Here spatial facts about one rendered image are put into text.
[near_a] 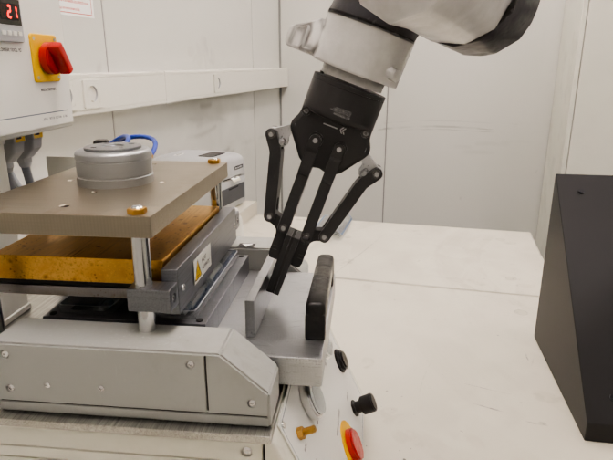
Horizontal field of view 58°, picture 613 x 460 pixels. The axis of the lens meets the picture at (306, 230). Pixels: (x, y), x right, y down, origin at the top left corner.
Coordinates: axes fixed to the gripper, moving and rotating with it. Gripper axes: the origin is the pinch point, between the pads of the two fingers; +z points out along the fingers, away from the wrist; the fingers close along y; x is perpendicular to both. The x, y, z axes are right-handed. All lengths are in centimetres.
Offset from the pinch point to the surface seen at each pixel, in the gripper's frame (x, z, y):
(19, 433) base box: -17.2, 17.9, -16.7
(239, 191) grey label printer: 110, 27, -23
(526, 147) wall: 239, -11, 92
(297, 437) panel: -12.7, 11.2, 7.3
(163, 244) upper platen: -5.7, 0.6, -11.8
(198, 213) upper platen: 6.4, 0.7, -11.9
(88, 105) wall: 75, 10, -60
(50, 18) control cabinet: 13.0, -14.0, -38.1
